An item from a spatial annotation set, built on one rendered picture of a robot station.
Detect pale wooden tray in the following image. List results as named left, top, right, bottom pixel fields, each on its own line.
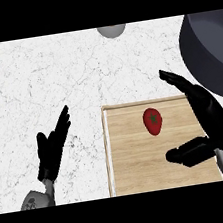
left=97, top=90, right=223, bottom=198

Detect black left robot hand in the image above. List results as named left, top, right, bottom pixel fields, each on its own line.
left=26, top=104, right=80, bottom=185

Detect dark grey pot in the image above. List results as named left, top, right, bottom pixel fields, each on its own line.
left=174, top=9, right=223, bottom=106

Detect grey round bowl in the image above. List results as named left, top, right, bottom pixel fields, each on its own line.
left=96, top=23, right=129, bottom=42

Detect red tomato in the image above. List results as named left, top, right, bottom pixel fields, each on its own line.
left=141, top=106, right=165, bottom=138

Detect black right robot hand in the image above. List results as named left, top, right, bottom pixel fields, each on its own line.
left=152, top=60, right=223, bottom=172

